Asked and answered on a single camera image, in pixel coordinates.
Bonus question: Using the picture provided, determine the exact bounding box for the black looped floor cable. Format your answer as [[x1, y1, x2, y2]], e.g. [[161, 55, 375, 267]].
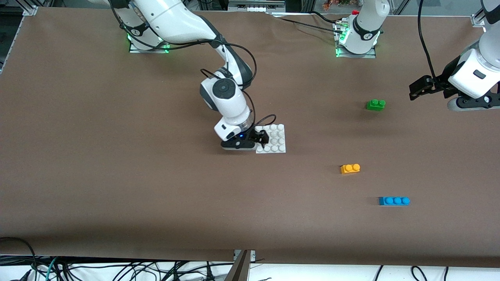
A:
[[0, 237, 38, 281]]

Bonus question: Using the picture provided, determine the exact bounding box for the dark metal post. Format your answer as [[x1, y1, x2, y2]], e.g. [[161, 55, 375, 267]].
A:
[[225, 250, 250, 281]]

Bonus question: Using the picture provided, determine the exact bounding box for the long black base cable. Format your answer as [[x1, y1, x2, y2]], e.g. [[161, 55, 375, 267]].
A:
[[273, 16, 340, 34]]

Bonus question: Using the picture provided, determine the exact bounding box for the blue three-stud block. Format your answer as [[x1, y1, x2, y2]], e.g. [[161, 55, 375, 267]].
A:
[[378, 196, 411, 206]]

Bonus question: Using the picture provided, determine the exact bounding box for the brown table cover sheet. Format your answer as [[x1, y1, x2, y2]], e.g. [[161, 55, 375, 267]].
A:
[[0, 7, 500, 268]]

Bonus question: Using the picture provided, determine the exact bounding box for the white studded base plate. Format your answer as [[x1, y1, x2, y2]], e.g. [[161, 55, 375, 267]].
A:
[[256, 124, 286, 154]]

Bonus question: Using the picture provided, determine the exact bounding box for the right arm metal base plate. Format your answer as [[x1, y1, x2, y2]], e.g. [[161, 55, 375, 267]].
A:
[[129, 33, 173, 54]]

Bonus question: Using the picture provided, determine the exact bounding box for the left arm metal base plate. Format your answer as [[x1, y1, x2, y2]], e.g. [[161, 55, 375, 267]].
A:
[[334, 19, 377, 59]]

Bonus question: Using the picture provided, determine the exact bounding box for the grey background device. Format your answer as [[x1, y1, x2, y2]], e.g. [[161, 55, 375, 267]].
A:
[[228, 0, 286, 13]]

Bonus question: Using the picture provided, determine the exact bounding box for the short black base cable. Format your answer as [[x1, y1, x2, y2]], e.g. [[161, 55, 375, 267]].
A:
[[311, 11, 338, 23]]

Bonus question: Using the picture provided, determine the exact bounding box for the teal floor cable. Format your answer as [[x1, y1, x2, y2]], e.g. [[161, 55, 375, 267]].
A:
[[45, 257, 58, 281]]

